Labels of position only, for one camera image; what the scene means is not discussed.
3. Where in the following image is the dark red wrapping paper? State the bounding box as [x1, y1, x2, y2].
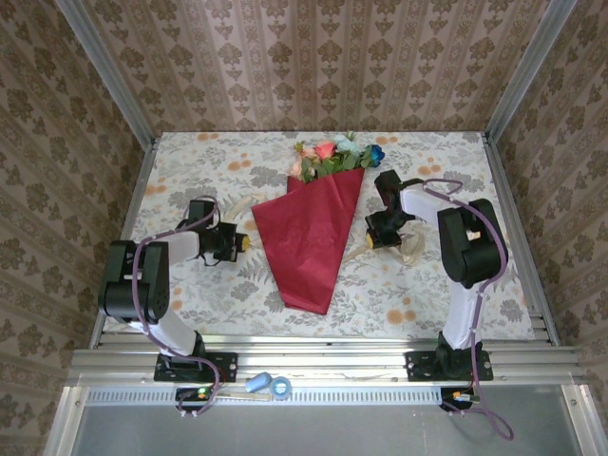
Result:
[250, 166, 366, 316]

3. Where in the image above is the artificial flower bunch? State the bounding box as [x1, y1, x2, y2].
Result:
[290, 130, 387, 185]

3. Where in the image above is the floral tablecloth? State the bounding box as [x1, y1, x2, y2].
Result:
[103, 130, 537, 341]

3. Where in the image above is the light blue cylinder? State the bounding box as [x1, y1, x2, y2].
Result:
[245, 372, 273, 393]

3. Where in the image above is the black controller board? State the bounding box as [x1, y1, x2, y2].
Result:
[175, 387, 218, 413]
[440, 387, 479, 413]

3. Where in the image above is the grey metal sheet panel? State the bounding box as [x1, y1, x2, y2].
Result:
[70, 406, 583, 456]

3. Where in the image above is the aluminium table side rail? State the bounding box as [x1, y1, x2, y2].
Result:
[481, 131, 562, 347]
[88, 137, 161, 349]

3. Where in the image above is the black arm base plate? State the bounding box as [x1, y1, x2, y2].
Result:
[154, 351, 238, 384]
[403, 349, 494, 383]

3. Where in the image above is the aluminium frame beam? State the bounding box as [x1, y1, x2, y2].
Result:
[66, 332, 585, 387]

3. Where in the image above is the white slotted cable duct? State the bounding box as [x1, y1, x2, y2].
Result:
[85, 387, 566, 408]

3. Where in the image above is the aluminium frame post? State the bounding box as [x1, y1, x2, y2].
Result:
[53, 0, 159, 149]
[483, 0, 580, 146]

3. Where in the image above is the aluminium frame leg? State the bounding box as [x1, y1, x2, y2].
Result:
[560, 384, 608, 456]
[45, 385, 89, 456]

